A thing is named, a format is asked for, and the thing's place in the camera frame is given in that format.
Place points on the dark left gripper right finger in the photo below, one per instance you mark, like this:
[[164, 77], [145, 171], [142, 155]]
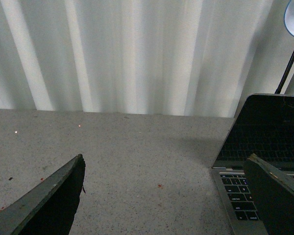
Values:
[[273, 194]]

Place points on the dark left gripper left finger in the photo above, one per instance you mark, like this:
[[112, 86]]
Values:
[[50, 207]]

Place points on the silver laptop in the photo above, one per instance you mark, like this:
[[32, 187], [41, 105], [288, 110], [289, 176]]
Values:
[[264, 127]]

